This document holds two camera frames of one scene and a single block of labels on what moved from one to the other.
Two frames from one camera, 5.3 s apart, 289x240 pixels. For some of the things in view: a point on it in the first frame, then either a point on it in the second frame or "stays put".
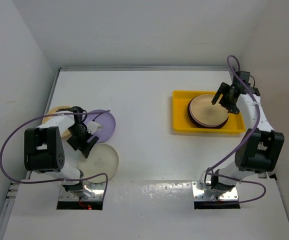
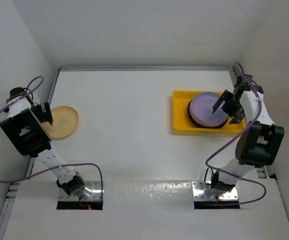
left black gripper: [85, 147] to [44, 116]
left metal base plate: [98, 195] stays put
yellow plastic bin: [182, 123] stays put
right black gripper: [224, 89] to [236, 116]
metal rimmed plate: [214, 126] stays put
